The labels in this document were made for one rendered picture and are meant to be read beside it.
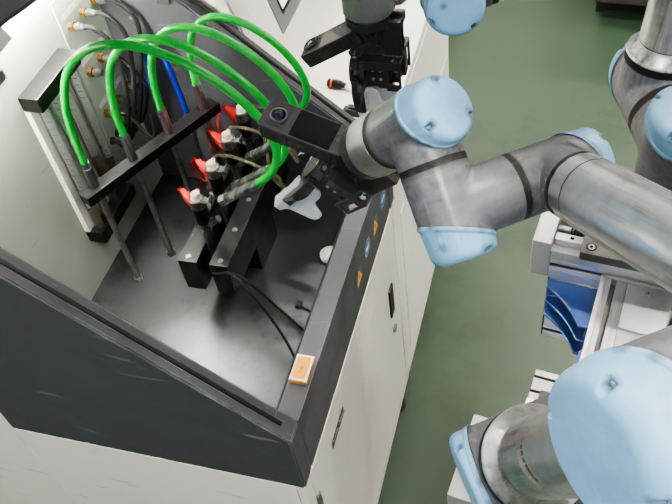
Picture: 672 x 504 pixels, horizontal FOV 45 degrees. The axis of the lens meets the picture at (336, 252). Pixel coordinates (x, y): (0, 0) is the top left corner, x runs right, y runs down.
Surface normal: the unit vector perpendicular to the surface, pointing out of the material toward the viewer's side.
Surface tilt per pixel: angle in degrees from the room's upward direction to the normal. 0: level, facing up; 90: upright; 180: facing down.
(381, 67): 90
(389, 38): 90
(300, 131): 17
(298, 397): 0
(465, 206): 41
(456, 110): 45
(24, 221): 90
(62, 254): 90
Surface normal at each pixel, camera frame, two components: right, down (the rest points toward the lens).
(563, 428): -0.92, 0.29
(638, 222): -0.83, -0.37
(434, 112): 0.47, -0.16
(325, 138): 0.03, -0.44
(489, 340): -0.11, -0.65
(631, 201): -0.61, -0.65
